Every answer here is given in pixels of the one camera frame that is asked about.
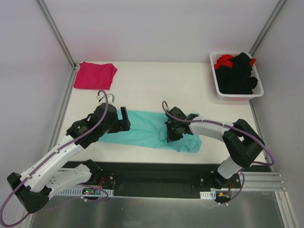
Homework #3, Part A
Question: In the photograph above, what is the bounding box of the right aluminium frame post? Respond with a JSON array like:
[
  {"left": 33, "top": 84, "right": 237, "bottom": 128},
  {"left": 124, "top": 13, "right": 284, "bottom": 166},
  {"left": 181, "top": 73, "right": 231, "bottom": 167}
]
[{"left": 249, "top": 0, "right": 288, "bottom": 56}]

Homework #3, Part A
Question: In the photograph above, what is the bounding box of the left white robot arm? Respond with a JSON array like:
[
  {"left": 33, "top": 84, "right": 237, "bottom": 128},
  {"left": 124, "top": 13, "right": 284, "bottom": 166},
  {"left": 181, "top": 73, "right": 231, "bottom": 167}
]
[{"left": 7, "top": 103, "right": 131, "bottom": 214}]

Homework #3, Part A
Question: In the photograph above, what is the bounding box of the left aluminium frame post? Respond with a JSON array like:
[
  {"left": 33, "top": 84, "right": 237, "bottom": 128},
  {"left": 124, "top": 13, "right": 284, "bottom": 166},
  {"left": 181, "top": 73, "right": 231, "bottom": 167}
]
[{"left": 36, "top": 0, "right": 77, "bottom": 70}]

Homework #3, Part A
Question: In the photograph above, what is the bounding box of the left grey cable duct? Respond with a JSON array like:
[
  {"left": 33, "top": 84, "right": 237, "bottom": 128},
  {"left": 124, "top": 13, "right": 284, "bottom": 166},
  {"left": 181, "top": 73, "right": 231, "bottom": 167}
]
[{"left": 57, "top": 187, "right": 114, "bottom": 197}]

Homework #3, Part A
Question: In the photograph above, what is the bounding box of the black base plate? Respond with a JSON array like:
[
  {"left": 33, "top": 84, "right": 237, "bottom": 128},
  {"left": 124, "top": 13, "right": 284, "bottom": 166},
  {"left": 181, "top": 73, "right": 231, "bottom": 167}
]
[{"left": 84, "top": 160, "right": 218, "bottom": 199}]

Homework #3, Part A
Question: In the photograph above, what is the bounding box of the aluminium frame post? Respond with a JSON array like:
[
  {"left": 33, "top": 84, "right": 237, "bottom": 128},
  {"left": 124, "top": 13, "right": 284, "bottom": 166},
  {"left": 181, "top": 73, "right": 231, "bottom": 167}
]
[
  {"left": 36, "top": 0, "right": 77, "bottom": 70},
  {"left": 249, "top": 0, "right": 288, "bottom": 56}
]

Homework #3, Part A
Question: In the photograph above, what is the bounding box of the folded pink t shirt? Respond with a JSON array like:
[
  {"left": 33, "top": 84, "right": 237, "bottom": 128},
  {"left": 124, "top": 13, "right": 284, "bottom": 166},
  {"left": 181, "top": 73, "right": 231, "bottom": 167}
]
[{"left": 73, "top": 62, "right": 117, "bottom": 90}]

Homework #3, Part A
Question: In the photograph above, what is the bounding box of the grey cable duct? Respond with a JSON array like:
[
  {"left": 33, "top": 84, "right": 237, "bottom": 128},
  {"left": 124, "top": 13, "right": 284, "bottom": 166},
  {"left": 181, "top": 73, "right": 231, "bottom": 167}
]
[
  {"left": 57, "top": 187, "right": 114, "bottom": 197},
  {"left": 199, "top": 191, "right": 216, "bottom": 200}
]

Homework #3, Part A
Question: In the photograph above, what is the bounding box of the red t shirt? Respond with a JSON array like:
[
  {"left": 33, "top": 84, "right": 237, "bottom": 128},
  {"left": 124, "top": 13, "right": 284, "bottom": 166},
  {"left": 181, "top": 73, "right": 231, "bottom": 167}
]
[{"left": 214, "top": 54, "right": 258, "bottom": 69}]

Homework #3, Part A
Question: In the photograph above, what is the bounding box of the teal t shirt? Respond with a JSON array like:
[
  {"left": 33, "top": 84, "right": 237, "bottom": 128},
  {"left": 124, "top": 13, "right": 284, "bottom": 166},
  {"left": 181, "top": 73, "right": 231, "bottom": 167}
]
[{"left": 98, "top": 110, "right": 202, "bottom": 153}]

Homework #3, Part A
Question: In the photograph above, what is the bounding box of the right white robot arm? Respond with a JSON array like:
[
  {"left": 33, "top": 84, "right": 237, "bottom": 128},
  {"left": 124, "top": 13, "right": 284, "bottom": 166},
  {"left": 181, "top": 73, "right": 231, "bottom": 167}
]
[{"left": 165, "top": 107, "right": 265, "bottom": 189}]

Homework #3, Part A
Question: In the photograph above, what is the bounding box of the aluminium front rail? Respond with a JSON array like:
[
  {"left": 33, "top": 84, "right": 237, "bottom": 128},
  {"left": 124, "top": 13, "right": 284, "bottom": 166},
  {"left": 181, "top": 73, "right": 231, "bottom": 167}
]
[{"left": 244, "top": 172, "right": 286, "bottom": 191}]

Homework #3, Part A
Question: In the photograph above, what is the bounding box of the right grey cable duct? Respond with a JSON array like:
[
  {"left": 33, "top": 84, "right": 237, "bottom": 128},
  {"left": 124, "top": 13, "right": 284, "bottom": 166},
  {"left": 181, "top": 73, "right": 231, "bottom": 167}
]
[{"left": 199, "top": 191, "right": 216, "bottom": 200}]

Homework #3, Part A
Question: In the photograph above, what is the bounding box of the black t shirt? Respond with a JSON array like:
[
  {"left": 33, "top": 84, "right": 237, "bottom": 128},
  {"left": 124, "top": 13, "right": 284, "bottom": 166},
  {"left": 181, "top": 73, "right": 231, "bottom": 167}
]
[{"left": 215, "top": 52, "right": 257, "bottom": 95}]

